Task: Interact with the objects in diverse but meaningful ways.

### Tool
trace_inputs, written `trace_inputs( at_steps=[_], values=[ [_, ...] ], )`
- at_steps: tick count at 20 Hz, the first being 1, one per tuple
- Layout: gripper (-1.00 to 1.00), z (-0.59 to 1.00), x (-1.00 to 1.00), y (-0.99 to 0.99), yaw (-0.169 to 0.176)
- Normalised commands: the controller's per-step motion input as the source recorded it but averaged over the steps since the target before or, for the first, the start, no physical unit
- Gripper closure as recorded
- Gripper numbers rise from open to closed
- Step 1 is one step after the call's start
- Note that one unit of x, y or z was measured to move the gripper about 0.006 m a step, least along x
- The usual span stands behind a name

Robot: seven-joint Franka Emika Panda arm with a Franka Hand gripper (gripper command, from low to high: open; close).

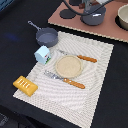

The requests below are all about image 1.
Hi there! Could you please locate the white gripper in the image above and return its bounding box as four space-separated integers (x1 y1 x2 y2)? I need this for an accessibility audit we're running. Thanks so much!
84 0 99 13

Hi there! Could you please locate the tall grey pot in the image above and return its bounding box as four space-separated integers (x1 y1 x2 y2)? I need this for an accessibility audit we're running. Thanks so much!
81 4 106 26

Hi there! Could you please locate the low grey pot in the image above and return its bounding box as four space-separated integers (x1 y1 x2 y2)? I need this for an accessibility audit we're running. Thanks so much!
29 21 58 47

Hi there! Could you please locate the light blue milk carton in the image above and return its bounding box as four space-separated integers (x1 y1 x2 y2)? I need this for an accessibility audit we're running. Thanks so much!
34 46 51 64

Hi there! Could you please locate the yellow toy bread loaf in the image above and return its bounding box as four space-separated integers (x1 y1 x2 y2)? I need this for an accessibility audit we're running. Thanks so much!
13 76 38 97

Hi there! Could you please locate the brown toy sausage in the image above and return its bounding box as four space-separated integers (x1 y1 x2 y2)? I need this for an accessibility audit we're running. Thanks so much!
79 3 85 9

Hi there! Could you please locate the beige bowl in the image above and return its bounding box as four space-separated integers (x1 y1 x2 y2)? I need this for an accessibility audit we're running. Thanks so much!
118 4 128 30

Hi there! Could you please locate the round beige plate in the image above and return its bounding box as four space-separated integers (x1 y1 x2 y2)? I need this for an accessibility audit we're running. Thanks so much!
55 55 83 78

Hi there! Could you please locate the woven beige placemat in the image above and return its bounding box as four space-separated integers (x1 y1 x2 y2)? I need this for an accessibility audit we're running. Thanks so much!
14 32 113 128

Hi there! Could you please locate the knife with wooden handle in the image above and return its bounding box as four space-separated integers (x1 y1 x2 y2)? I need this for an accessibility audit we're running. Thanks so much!
58 50 97 63

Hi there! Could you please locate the fork with wooden handle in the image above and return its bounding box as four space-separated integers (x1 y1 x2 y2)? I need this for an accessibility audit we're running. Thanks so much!
44 70 85 89

